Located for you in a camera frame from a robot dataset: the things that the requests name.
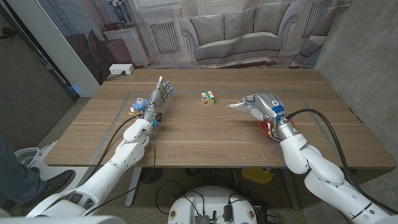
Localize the printed living room backdrop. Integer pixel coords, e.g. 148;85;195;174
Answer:
35;0;352;85

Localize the blue toy camera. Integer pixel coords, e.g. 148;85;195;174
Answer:
132;97;149;112

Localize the dark leather shoe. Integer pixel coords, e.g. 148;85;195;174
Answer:
23;169;75;206

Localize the white power strip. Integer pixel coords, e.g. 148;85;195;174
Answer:
108;63;135;75

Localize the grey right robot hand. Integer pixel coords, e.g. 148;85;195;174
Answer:
238;92;298;142

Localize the white table leg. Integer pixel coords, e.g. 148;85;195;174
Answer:
124;167;142;208

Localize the grey table leg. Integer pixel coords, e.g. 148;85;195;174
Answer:
281;167;302;210

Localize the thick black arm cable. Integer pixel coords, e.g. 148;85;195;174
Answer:
82;114;142;186
285;108;398;215

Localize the person's leg in jeans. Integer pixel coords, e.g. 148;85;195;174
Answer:
0;139;47;206

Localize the white plastic stand base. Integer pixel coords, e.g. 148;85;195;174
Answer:
11;140;74;181

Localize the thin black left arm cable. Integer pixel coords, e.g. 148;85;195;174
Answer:
82;124;157;217

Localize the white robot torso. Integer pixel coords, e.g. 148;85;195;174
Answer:
167;185;258;224

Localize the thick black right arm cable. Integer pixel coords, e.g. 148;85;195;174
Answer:
285;108;398;215

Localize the yellow object under table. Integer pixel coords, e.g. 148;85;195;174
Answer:
241;167;274;184

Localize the white paper towel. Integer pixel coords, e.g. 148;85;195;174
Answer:
226;101;259;114

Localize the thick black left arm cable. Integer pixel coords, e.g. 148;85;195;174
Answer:
82;114;142;186

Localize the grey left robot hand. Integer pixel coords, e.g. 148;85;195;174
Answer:
142;76;175;125

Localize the black round floor grille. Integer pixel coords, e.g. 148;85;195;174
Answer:
139;167;164;184

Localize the colourful puzzle cube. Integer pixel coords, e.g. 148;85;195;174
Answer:
200;90;216;108

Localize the black power strip cable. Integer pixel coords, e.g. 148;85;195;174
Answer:
105;70;127;82

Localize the red bowl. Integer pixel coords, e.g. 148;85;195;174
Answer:
257;119;296;142

